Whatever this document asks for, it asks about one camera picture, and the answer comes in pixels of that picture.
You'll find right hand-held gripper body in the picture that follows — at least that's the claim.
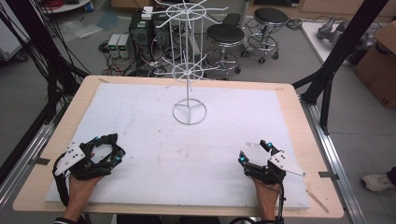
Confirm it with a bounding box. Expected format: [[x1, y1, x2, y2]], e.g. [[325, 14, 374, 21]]
[[244, 150, 306, 186]]

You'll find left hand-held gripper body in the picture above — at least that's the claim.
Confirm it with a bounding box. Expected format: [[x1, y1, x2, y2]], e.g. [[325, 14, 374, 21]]
[[53, 141, 113, 181]]

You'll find person's right hand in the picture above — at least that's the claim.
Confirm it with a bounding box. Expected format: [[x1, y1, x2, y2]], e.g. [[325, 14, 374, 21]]
[[252, 177, 283, 207]]

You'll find person's left hand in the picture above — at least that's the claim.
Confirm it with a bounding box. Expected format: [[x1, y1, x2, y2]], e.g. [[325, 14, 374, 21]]
[[65, 174, 105, 208]]

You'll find grey tape strip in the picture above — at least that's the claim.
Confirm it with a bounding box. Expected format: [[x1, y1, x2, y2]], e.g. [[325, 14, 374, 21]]
[[28, 156, 51, 166], [318, 171, 341, 182]]

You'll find white foam board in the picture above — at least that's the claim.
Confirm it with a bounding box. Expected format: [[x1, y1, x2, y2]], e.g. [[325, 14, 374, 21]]
[[45, 82, 312, 210]]

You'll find thin wooden stick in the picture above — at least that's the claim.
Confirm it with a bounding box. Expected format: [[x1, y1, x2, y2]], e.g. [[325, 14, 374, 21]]
[[304, 188, 331, 215]]

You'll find grey bench power supply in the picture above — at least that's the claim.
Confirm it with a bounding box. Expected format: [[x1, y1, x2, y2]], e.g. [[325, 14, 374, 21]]
[[118, 34, 134, 60], [106, 33, 121, 59]]

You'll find black computer tower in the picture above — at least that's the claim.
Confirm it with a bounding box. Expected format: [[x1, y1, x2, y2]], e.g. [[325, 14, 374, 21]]
[[128, 9, 171, 63]]

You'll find white side table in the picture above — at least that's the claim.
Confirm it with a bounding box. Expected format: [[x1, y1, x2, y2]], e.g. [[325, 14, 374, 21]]
[[300, 21, 385, 67]]

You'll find black round stool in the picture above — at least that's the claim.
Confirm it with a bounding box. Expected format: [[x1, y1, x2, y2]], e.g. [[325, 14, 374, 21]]
[[204, 22, 247, 76], [241, 7, 290, 64]]

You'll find grey machine part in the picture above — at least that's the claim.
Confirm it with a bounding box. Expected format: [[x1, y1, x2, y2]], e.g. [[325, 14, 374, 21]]
[[317, 17, 376, 49]]

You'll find brown cardboard box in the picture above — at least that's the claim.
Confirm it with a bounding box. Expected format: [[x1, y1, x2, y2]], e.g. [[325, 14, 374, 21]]
[[353, 20, 396, 109]]

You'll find white power adapter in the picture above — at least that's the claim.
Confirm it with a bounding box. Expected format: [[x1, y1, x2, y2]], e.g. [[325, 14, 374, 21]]
[[141, 6, 154, 21]]

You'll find round white table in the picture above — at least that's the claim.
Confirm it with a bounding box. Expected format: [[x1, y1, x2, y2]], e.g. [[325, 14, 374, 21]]
[[38, 0, 94, 15]]

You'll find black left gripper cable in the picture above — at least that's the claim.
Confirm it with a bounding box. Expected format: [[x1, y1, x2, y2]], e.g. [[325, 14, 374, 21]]
[[51, 160, 71, 208]]

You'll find aluminium rail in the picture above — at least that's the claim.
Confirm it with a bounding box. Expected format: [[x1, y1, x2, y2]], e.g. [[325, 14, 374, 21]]
[[299, 95, 369, 224], [0, 102, 68, 213]]

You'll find tangle of floor cables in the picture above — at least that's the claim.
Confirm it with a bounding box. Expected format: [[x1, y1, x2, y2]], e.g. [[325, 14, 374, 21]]
[[97, 39, 176, 77]]

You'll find white wire display rack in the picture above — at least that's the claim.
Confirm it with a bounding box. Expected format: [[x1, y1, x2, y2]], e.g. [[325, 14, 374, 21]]
[[141, 0, 230, 127]]

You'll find black metal frame stand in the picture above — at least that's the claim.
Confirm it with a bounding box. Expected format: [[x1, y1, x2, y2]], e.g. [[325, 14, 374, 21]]
[[291, 0, 390, 135]]

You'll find black stand with cables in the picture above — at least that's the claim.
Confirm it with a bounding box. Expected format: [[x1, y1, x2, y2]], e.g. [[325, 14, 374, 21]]
[[0, 0, 92, 125]]

